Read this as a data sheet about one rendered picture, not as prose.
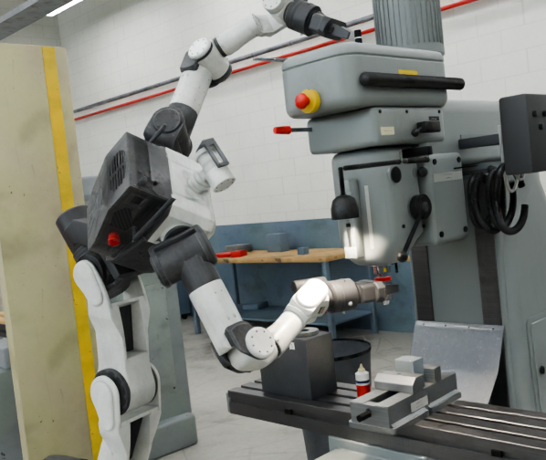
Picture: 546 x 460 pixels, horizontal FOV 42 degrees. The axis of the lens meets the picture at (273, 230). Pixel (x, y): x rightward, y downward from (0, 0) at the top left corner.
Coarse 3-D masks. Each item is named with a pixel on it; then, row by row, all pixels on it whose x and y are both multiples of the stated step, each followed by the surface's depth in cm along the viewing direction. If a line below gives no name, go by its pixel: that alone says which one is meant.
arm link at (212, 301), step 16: (208, 288) 171; (224, 288) 173; (208, 304) 170; (224, 304) 170; (208, 320) 170; (224, 320) 169; (240, 320) 171; (224, 336) 168; (240, 336) 167; (256, 336) 168; (272, 336) 171; (224, 352) 170; (256, 352) 166; (272, 352) 169
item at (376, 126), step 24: (312, 120) 195; (336, 120) 189; (360, 120) 183; (384, 120) 183; (408, 120) 191; (432, 120) 199; (312, 144) 196; (336, 144) 190; (360, 144) 185; (384, 144) 185; (408, 144) 198
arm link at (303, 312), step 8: (312, 280) 188; (304, 288) 185; (312, 288) 186; (320, 288) 186; (296, 296) 183; (304, 296) 183; (312, 296) 184; (320, 296) 185; (288, 304) 184; (296, 304) 182; (304, 304) 181; (312, 304) 182; (296, 312) 181; (304, 312) 181; (312, 312) 182; (304, 320) 182
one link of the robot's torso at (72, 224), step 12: (84, 204) 214; (60, 216) 210; (72, 216) 210; (84, 216) 211; (60, 228) 211; (72, 228) 207; (84, 228) 204; (72, 240) 207; (84, 240) 204; (72, 252) 210; (108, 264) 200; (120, 276) 199; (132, 276) 205; (108, 288) 204; (120, 288) 209
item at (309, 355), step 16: (304, 336) 217; (320, 336) 218; (288, 352) 219; (304, 352) 214; (320, 352) 217; (272, 368) 225; (288, 368) 220; (304, 368) 215; (320, 368) 217; (272, 384) 226; (288, 384) 221; (304, 384) 215; (320, 384) 217; (336, 384) 222
